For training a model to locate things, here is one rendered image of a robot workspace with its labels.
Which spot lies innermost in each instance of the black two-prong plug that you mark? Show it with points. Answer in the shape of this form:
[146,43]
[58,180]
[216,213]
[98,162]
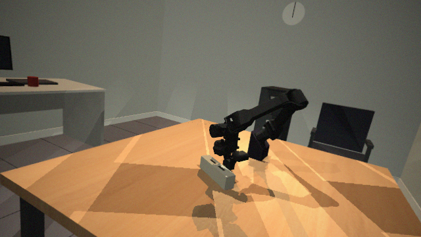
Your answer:
[226,163]

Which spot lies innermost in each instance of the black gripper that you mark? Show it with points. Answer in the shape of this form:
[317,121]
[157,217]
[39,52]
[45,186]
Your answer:
[237,156]

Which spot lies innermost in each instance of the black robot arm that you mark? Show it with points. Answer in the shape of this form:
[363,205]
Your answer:
[291,101]

